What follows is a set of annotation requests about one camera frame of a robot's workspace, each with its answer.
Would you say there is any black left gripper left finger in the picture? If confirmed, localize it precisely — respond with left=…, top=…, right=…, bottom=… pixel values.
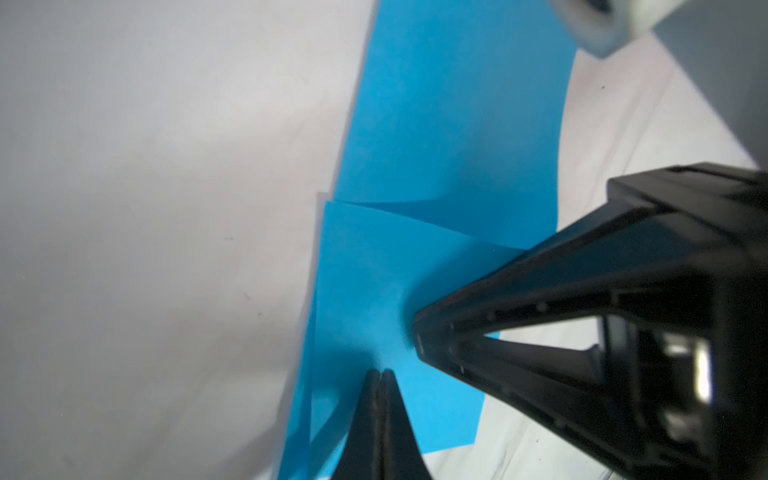
left=331, top=370, right=382, bottom=480

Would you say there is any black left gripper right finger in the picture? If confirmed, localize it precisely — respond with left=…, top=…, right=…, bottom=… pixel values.
left=380, top=369, right=432, bottom=480

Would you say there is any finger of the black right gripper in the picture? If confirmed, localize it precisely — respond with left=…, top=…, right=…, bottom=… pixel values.
left=416, top=335, right=714, bottom=479

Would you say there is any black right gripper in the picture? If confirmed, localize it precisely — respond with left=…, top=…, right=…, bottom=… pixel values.
left=412, top=164, right=767, bottom=479

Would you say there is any blue square paper sheet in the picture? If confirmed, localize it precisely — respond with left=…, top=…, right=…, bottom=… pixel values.
left=278, top=1, right=576, bottom=479

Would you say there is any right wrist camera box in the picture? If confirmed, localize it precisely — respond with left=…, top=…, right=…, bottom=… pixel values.
left=549, top=0, right=686, bottom=58

